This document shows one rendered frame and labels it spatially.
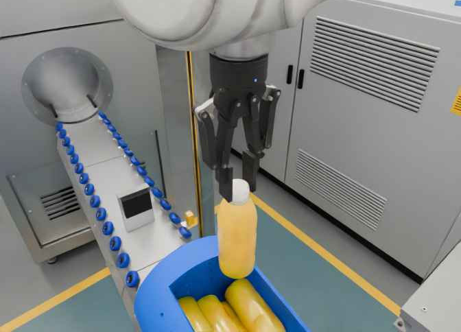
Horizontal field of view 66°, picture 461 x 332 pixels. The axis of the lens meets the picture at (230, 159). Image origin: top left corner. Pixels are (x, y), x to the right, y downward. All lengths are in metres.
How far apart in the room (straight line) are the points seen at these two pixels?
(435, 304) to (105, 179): 1.16
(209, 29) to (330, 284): 2.13
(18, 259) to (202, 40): 2.50
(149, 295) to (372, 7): 1.57
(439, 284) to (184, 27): 0.92
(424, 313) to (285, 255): 1.48
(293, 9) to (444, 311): 0.84
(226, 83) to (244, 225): 0.25
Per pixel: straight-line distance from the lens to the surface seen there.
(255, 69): 0.44
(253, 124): 0.51
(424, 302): 0.99
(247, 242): 0.63
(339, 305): 2.22
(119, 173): 1.51
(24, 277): 2.55
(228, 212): 0.59
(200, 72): 1.22
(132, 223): 1.24
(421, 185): 2.03
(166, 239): 1.21
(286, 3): 0.25
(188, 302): 0.81
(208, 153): 0.49
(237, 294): 0.88
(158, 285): 0.76
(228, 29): 0.23
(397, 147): 2.00
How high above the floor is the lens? 1.82
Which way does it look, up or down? 36 degrees down
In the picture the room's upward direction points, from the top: straight up
